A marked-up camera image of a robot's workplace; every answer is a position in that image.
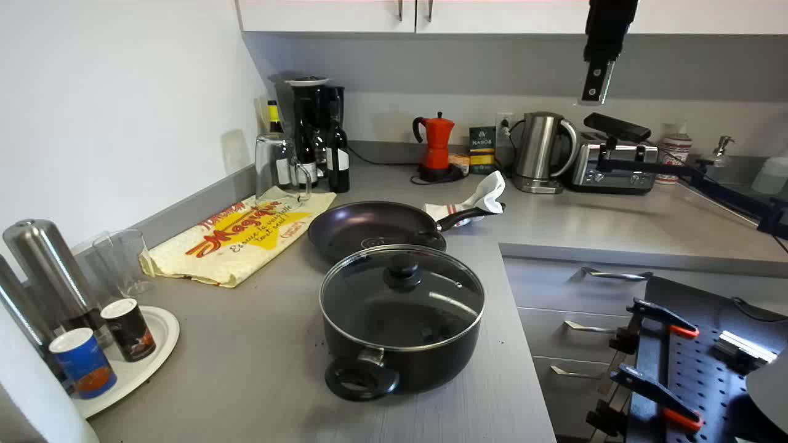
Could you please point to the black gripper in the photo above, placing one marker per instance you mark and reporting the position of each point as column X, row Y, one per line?
column 608, row 28

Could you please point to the glass pot lid black knob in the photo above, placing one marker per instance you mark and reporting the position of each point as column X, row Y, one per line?
column 446, row 289

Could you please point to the red moka pot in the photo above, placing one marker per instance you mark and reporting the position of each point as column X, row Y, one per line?
column 436, row 144

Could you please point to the black cooking pot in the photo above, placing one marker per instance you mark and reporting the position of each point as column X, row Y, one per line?
column 431, row 370

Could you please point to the clear drinking glass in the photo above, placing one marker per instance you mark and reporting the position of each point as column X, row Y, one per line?
column 118, row 266

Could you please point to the black flat object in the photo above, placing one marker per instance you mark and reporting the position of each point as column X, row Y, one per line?
column 616, row 125

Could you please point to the silver black toaster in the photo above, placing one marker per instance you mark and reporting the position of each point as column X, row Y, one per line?
column 611, row 168

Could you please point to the stainless steel electric kettle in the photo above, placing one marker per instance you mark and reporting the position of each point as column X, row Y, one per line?
column 534, row 150

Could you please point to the green yellow box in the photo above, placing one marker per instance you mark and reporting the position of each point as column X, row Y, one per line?
column 480, row 144

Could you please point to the white dish cloth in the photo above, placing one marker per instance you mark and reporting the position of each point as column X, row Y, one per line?
column 491, row 193

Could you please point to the black round saucer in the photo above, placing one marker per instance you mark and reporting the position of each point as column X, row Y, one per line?
column 446, row 175

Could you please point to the pale green container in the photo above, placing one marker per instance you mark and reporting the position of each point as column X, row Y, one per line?
column 773, row 175

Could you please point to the dark wine bottle white label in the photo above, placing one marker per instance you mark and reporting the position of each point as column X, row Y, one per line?
column 339, row 160
column 309, row 160

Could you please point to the black frying pan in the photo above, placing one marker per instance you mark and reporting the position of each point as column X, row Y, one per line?
column 360, row 226

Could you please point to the black coffee maker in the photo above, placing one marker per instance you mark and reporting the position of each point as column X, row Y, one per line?
column 309, row 101

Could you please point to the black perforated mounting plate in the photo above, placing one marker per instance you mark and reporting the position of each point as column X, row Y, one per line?
column 698, row 385

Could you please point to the green bottle yellow cap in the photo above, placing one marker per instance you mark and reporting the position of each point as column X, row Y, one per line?
column 281, row 160

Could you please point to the clear upturned glass jar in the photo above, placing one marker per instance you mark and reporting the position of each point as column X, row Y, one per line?
column 268, row 162

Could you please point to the grey rounded cover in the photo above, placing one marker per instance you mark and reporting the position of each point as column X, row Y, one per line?
column 773, row 394

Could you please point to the yellow cutting board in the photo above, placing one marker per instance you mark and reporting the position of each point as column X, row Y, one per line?
column 236, row 245

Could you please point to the white round tray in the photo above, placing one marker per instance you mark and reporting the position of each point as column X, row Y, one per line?
column 156, row 340

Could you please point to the black printed cup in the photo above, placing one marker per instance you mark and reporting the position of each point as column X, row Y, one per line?
column 131, row 332

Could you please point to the tall steel thermos flask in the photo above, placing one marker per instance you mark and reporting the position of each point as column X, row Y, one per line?
column 50, row 272
column 16, row 309

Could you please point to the blue orange cup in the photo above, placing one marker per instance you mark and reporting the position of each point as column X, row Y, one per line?
column 84, row 364

